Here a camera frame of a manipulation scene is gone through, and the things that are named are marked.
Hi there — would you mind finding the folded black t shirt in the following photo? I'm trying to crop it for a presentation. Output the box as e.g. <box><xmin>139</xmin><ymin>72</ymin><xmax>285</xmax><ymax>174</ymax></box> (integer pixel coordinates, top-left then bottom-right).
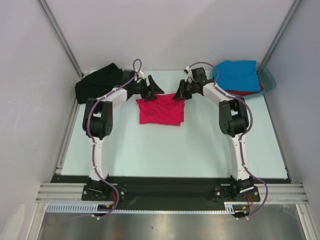
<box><xmin>74</xmin><ymin>63</ymin><xmax>123</xmax><ymax>104</ymax></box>

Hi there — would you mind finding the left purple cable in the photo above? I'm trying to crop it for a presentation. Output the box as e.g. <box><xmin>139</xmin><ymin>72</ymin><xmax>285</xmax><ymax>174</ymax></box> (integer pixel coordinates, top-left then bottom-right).
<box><xmin>88</xmin><ymin>58</ymin><xmax>144</xmax><ymax>222</ymax></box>

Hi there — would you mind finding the teal plastic basket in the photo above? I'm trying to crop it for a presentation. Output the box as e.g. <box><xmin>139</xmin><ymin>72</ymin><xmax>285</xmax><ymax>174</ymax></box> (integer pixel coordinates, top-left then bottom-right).
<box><xmin>210</xmin><ymin>61</ymin><xmax>276</xmax><ymax>96</ymax></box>

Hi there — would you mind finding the left aluminium corner post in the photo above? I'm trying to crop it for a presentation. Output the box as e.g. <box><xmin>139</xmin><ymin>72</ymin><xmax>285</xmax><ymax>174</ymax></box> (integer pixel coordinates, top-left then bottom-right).
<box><xmin>36</xmin><ymin>0</ymin><xmax>83</xmax><ymax>78</ymax></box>

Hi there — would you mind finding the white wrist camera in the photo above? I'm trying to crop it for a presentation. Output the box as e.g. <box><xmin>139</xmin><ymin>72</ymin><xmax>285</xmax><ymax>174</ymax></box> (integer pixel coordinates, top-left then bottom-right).
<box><xmin>183</xmin><ymin>66</ymin><xmax>192</xmax><ymax>76</ymax></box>
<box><xmin>138</xmin><ymin>71</ymin><xmax>146</xmax><ymax>80</ymax></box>

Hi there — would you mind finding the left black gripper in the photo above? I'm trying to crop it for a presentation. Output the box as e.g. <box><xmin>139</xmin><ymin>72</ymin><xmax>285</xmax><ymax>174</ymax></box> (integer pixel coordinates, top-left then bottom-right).
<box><xmin>131</xmin><ymin>75</ymin><xmax>164</xmax><ymax>102</ymax></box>

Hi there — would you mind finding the aluminium corner post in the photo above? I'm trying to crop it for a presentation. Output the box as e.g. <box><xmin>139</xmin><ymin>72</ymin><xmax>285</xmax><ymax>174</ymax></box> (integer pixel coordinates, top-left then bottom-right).
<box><xmin>262</xmin><ymin>0</ymin><xmax>303</xmax><ymax>65</ymax></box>
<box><xmin>36</xmin><ymin>0</ymin><xmax>83</xmax><ymax>78</ymax></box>

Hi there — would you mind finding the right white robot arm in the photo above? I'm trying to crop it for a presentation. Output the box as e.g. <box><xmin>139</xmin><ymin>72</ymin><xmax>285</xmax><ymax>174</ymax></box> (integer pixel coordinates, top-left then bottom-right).
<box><xmin>173</xmin><ymin>66</ymin><xmax>254</xmax><ymax>201</ymax></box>

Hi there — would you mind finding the blue t shirt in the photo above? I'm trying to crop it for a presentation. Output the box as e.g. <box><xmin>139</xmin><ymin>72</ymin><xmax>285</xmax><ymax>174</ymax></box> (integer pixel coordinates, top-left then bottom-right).
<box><xmin>213</xmin><ymin>60</ymin><xmax>261</xmax><ymax>92</ymax></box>

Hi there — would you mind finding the pink t shirt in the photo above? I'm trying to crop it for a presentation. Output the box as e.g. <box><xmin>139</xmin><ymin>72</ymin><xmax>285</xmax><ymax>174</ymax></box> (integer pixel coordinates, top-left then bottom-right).
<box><xmin>136</xmin><ymin>93</ymin><xmax>185</xmax><ymax>126</ymax></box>

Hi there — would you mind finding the purple cable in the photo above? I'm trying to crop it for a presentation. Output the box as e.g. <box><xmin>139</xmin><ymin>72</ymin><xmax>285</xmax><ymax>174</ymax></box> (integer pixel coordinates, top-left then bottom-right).
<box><xmin>184</xmin><ymin>62</ymin><xmax>269</xmax><ymax>221</ymax></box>
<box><xmin>88</xmin><ymin>58</ymin><xmax>144</xmax><ymax>222</ymax></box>

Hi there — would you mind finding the left slotted cable duct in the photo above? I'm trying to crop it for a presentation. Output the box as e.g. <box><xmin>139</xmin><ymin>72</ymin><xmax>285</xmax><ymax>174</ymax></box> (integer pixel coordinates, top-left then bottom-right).
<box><xmin>46</xmin><ymin>203</ymin><xmax>113</xmax><ymax>214</ymax></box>

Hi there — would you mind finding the aluminium front frame rail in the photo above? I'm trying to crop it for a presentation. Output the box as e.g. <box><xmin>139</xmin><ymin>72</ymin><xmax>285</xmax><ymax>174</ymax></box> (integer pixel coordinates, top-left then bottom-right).
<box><xmin>36</xmin><ymin>183</ymin><xmax>309</xmax><ymax>204</ymax></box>

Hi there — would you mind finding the slotted cable duct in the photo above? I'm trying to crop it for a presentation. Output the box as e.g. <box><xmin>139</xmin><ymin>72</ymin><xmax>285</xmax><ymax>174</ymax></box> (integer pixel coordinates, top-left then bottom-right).
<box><xmin>46</xmin><ymin>203</ymin><xmax>113</xmax><ymax>214</ymax></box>
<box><xmin>224</xmin><ymin>201</ymin><xmax>250</xmax><ymax>215</ymax></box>

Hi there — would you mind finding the right aluminium corner post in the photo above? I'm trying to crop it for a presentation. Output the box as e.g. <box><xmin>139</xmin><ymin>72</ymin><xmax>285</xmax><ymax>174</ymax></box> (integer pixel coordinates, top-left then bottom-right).
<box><xmin>262</xmin><ymin>0</ymin><xmax>303</xmax><ymax>65</ymax></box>

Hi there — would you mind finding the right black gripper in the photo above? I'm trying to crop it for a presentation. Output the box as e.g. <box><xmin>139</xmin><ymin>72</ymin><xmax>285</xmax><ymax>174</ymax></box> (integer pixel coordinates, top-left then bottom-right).
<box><xmin>173</xmin><ymin>79</ymin><xmax>198</xmax><ymax>101</ymax></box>

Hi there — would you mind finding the right slotted cable duct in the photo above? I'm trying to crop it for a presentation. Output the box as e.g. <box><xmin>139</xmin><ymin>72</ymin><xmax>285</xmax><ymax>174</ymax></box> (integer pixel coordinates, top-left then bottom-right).
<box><xmin>224</xmin><ymin>201</ymin><xmax>250</xmax><ymax>215</ymax></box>

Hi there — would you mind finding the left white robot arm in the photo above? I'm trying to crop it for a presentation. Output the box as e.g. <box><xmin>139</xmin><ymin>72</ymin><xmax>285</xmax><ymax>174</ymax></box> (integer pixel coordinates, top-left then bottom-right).
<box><xmin>82</xmin><ymin>70</ymin><xmax>165</xmax><ymax>200</ymax></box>

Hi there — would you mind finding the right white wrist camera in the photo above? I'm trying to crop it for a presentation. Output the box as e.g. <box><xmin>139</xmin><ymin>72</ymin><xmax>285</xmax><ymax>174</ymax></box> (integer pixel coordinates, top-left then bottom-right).
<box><xmin>183</xmin><ymin>66</ymin><xmax>192</xmax><ymax>76</ymax></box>

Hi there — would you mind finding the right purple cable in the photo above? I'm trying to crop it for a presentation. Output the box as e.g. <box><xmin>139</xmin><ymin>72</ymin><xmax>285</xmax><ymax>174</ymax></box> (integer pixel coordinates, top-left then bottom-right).
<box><xmin>184</xmin><ymin>62</ymin><xmax>269</xmax><ymax>221</ymax></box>

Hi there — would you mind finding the red t shirt in basket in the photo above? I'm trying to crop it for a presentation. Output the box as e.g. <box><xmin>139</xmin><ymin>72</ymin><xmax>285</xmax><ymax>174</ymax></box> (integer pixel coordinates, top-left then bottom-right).
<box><xmin>227</xmin><ymin>84</ymin><xmax>264</xmax><ymax>96</ymax></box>

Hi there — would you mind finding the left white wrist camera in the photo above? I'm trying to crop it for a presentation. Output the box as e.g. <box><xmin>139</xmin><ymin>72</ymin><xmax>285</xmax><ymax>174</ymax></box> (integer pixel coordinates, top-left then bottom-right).
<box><xmin>138</xmin><ymin>71</ymin><xmax>146</xmax><ymax>80</ymax></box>

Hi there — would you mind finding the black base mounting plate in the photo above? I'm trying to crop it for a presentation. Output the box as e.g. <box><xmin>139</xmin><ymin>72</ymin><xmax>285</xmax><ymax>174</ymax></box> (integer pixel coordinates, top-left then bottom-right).
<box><xmin>50</xmin><ymin>174</ymin><xmax>290</xmax><ymax>211</ymax></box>

